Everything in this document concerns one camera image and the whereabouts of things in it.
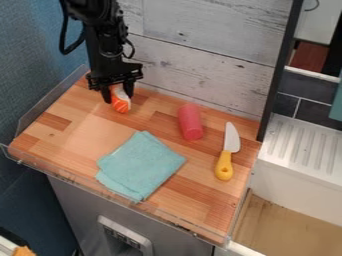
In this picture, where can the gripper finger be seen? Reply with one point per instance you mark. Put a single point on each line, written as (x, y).
(106, 94)
(128, 88)

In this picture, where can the white dish rack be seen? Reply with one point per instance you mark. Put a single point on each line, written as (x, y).
(307, 148)

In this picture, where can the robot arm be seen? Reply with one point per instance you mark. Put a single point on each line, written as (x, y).
(101, 23)

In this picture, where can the red toy sausage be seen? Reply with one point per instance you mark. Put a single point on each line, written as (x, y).
(190, 122)

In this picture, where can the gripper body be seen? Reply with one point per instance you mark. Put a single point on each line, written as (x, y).
(111, 70)

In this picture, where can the teal cloth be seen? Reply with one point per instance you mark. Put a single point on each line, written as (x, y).
(139, 164)

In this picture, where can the orange-white toy sushi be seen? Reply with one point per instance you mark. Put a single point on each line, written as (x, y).
(120, 101)

